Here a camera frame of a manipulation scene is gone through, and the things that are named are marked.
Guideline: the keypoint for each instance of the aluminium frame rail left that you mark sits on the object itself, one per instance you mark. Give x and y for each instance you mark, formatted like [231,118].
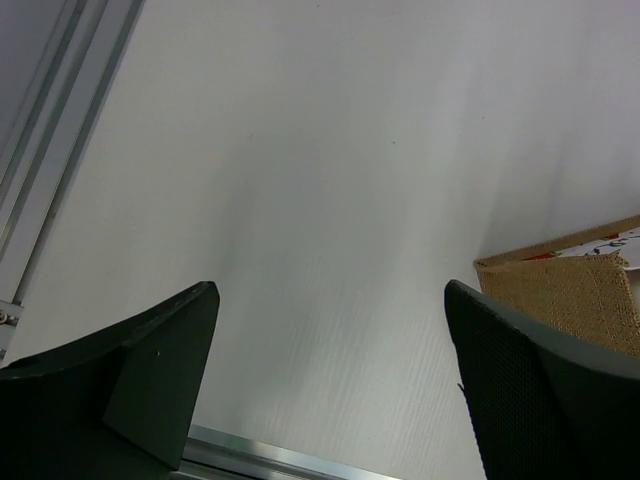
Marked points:
[58,59]

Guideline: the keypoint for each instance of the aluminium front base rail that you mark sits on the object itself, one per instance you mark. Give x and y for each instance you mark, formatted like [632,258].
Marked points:
[211,454]

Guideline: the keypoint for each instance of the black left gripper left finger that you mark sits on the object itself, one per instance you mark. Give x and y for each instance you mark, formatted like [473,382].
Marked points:
[115,404]

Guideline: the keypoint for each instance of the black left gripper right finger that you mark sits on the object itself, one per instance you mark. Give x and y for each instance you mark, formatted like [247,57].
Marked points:
[543,404]

